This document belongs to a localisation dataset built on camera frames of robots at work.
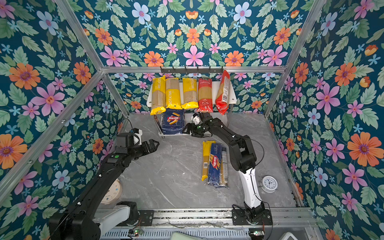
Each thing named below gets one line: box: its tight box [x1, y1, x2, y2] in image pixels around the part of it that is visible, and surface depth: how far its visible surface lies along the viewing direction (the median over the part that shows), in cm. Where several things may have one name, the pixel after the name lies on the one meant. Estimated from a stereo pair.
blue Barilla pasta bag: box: [161, 108, 185, 135], surface depth 100 cm
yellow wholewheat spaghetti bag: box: [181, 77, 199, 110], surface depth 83 cm
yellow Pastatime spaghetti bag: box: [165, 77, 183, 110], surface depth 81 cm
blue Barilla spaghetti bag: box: [207, 143, 222, 187], surface depth 87 cm
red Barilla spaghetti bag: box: [197, 78, 214, 113], surface depth 79 cm
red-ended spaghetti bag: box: [215, 70, 231, 116], surface depth 78 cm
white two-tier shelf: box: [146, 80, 238, 138], surface depth 82 cm
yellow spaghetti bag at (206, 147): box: [201, 140, 216, 182], surface depth 95 cm
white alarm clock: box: [258, 175, 279, 194], surface depth 83 cm
